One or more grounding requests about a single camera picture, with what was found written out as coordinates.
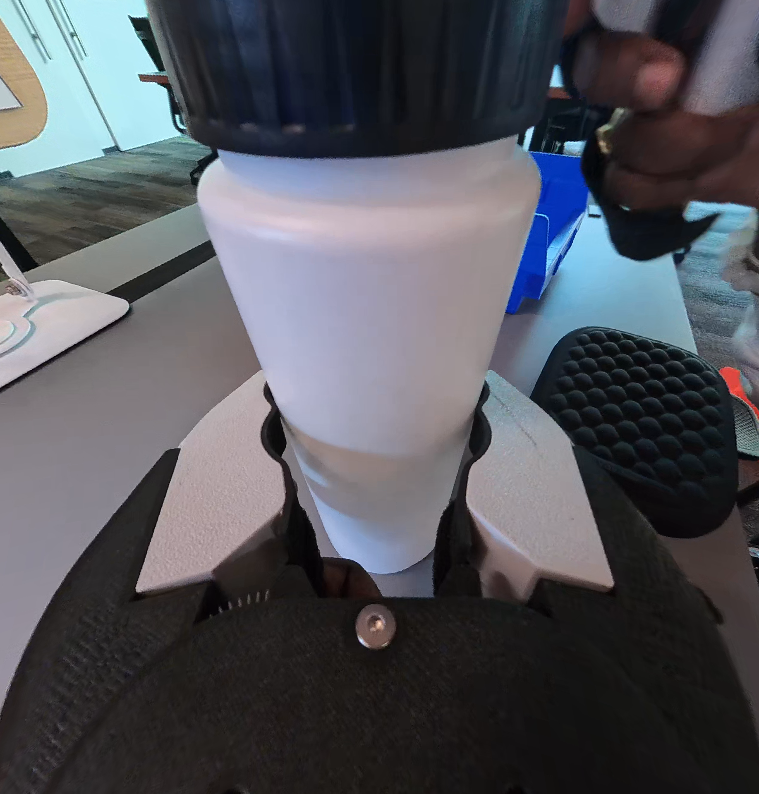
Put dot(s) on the white door with window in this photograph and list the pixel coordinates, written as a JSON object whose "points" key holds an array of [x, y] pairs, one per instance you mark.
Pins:
{"points": [[100, 93]]}

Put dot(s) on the wooden top office desk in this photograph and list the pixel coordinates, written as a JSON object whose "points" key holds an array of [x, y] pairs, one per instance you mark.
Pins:
{"points": [[156, 77]]}

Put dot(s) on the person's left hand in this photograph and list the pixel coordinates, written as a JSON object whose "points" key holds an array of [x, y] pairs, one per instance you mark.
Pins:
{"points": [[348, 577]]}

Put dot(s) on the black honeycomb seat cushion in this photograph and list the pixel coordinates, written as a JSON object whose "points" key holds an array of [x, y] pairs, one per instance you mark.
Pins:
{"points": [[633, 403]]}

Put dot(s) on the black ribbed bottle lid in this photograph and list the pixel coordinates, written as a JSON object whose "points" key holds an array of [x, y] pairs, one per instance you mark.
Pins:
{"points": [[354, 62]]}

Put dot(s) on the blue plastic bin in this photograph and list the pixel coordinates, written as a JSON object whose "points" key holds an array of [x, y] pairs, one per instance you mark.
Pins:
{"points": [[559, 198]]}

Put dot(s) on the orange plastic object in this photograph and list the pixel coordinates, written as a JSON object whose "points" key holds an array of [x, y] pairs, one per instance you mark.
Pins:
{"points": [[733, 378]]}

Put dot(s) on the person's right hand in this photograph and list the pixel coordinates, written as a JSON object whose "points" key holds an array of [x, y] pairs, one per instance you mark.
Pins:
{"points": [[696, 161]]}

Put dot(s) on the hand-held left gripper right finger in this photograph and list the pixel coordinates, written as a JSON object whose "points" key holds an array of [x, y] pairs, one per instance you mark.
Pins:
{"points": [[534, 496]]}

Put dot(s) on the instruction sign on white stand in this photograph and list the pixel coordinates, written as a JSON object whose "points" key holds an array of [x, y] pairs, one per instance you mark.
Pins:
{"points": [[75, 316]]}

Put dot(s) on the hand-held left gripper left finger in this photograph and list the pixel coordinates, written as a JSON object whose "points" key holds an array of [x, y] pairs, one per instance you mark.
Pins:
{"points": [[218, 496]]}

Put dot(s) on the white plastic bottle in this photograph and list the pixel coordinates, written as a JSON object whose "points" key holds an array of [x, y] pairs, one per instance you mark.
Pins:
{"points": [[367, 279]]}

